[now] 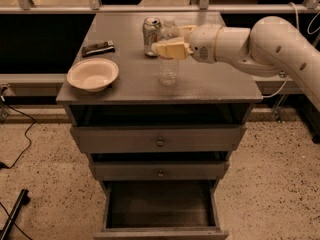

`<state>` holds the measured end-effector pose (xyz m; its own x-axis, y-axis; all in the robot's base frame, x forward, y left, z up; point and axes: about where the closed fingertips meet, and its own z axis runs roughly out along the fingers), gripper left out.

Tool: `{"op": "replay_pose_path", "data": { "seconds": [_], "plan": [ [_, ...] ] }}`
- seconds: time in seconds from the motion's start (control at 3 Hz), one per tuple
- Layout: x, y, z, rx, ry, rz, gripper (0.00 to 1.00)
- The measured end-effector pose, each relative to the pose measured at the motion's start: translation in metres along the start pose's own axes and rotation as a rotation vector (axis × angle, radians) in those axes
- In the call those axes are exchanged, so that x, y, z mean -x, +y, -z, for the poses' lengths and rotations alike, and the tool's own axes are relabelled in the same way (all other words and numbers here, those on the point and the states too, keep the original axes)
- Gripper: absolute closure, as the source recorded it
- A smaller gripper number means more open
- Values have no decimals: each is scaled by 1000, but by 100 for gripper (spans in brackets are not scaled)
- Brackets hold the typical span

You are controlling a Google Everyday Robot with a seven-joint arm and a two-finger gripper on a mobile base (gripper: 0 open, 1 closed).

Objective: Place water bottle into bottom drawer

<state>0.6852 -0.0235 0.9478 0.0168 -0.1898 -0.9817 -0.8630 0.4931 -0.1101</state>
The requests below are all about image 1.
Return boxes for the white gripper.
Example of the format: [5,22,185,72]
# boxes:
[151,24,222,64]

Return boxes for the clear plastic water bottle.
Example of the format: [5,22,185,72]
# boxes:
[158,18,179,86]

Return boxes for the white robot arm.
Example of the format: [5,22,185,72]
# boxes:
[151,16,320,110]

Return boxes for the grey top drawer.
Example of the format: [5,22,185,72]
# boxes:
[71,125,246,153]

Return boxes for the grey wooden drawer cabinet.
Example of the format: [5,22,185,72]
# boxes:
[55,11,264,240]

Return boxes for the grey middle drawer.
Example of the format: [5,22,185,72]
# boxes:
[89,161,229,181]

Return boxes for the grey open bottom drawer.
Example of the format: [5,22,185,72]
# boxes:
[94,180,228,240]

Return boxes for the silver soda can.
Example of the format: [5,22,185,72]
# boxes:
[142,17,161,57]

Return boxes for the dark snack bar wrapper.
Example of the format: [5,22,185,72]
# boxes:
[81,41,115,58]

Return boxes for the white paper bowl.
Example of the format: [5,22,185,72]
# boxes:
[67,58,119,92]

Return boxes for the black metal stand leg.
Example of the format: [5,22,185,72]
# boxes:
[0,189,30,240]

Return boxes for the white cable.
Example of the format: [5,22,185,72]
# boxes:
[262,1,320,100]

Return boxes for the black floor cable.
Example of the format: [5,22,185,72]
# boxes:
[0,95,37,170]

